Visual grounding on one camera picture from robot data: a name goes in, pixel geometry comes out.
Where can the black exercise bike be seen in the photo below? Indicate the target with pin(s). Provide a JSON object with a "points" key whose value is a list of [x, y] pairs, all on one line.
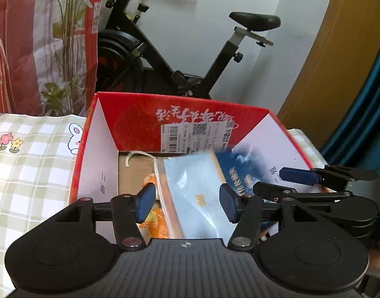
{"points": [[121, 42]]}

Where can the blue curtain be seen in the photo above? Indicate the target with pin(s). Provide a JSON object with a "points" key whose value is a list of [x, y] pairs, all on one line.
{"points": [[363, 124]]}

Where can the red cardboard box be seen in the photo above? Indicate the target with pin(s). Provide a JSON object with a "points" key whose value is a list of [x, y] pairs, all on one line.
{"points": [[130, 118]]}

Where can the brown cardboard liner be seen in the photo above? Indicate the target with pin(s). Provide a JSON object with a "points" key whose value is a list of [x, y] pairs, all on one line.
{"points": [[130, 180]]}

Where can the orange packet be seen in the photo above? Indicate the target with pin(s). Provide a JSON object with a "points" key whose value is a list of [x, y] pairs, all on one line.
{"points": [[157, 223]]}

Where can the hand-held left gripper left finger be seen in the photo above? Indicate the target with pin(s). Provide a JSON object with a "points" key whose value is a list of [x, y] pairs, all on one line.
{"points": [[146, 201]]}

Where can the wooden door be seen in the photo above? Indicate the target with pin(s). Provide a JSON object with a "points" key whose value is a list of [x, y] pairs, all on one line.
{"points": [[332, 68]]}

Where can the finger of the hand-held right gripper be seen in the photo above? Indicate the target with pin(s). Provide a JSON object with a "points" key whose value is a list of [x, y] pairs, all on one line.
{"points": [[297, 175], [270, 189]]}

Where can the dark blue packet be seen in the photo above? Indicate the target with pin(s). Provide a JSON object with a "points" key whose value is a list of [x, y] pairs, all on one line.
{"points": [[239, 167]]}

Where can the light blue packet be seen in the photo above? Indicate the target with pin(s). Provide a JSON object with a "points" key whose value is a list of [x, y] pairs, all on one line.
{"points": [[193, 180]]}

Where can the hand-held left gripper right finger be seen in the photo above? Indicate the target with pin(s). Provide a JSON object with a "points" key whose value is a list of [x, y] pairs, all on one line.
{"points": [[228, 205]]}

